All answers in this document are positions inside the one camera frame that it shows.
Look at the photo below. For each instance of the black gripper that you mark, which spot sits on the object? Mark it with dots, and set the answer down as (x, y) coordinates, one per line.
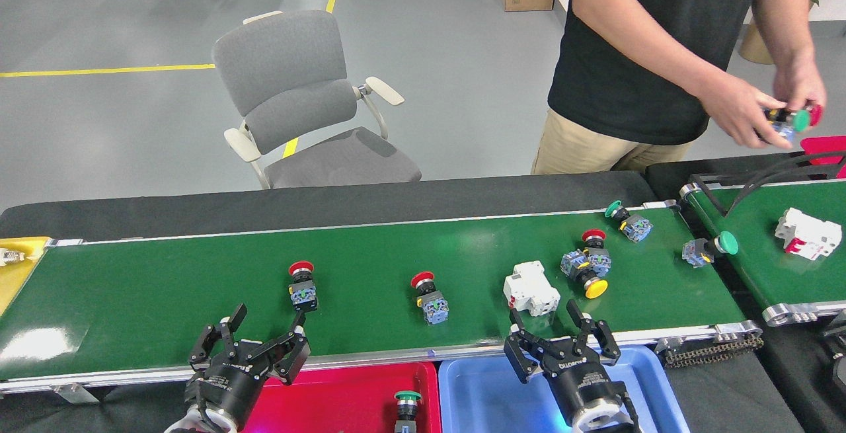
(581, 387)
(228, 383)

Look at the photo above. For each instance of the red plastic bin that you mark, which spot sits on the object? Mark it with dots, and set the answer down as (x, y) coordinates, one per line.
(823, 147)

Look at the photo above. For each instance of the person's right forearm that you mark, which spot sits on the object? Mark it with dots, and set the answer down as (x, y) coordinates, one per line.
(648, 49)

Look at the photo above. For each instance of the grey office chair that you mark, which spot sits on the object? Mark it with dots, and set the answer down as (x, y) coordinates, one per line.
(281, 56)

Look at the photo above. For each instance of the green mushroom push button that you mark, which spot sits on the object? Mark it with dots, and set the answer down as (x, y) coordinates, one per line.
(408, 396)
(636, 228)
(801, 120)
(727, 242)

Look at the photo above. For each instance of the person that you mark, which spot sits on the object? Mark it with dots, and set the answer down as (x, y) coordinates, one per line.
(661, 36)

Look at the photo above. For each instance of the potted plant in gold planter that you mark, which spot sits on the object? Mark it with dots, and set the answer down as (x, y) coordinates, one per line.
(757, 43)

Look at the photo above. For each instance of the white part with metal tip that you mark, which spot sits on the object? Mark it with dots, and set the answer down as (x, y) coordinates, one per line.
(12, 257)

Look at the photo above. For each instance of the black conveyor guide bracket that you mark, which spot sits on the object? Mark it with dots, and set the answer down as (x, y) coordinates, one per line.
(753, 182)

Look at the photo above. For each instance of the yellow mushroom push button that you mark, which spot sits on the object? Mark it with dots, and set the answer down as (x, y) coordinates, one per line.
(596, 288)

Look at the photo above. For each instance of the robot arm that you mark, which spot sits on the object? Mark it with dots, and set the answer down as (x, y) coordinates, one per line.
(192, 426)
(598, 424)

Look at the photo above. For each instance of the white circuit breaker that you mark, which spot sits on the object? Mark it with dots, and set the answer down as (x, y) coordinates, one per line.
(532, 291)
(806, 235)

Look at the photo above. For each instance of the short green conveyor belt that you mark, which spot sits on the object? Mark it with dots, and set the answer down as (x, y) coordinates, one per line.
(753, 261)

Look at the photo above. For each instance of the yellow plastic tray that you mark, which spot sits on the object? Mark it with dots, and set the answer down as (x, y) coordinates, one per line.
(16, 281)

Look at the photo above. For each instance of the person's left forearm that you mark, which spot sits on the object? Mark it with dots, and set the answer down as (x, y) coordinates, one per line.
(786, 16)

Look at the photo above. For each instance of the person's right hand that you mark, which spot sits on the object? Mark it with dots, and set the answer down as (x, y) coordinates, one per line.
(737, 109)

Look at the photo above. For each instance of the red plastic tray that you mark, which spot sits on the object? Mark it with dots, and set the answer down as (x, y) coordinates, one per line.
(344, 400)

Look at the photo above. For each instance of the blue plastic tray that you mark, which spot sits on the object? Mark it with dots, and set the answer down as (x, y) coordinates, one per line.
(489, 400)

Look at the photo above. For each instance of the person's left hand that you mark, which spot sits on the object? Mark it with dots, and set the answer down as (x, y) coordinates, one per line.
(800, 82)

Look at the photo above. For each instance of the long green conveyor belt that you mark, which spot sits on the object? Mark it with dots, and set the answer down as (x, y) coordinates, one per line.
(165, 287)

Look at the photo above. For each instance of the black conveyor motor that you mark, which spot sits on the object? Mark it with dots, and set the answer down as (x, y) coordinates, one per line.
(836, 354)

